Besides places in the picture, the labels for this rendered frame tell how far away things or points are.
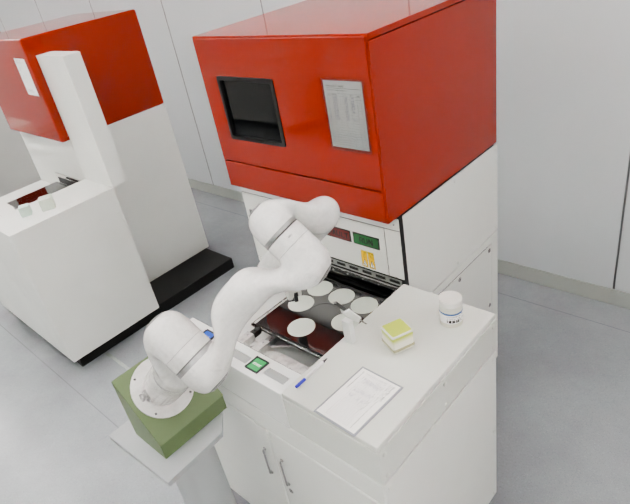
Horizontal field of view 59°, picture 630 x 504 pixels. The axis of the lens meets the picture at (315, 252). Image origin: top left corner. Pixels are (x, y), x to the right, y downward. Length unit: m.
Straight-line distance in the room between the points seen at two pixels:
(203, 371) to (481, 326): 0.86
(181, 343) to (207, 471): 0.68
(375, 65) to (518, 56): 1.58
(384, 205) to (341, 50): 0.49
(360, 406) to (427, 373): 0.22
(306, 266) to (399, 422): 0.51
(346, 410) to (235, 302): 0.46
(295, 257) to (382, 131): 0.60
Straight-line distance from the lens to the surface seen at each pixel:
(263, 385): 1.70
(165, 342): 1.40
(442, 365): 1.66
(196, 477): 1.97
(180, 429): 1.78
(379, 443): 1.48
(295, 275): 1.26
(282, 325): 2.00
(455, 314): 1.75
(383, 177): 1.75
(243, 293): 1.30
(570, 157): 3.20
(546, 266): 3.57
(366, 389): 1.60
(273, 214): 1.26
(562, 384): 3.01
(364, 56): 1.64
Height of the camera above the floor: 2.10
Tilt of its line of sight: 30 degrees down
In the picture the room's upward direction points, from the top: 11 degrees counter-clockwise
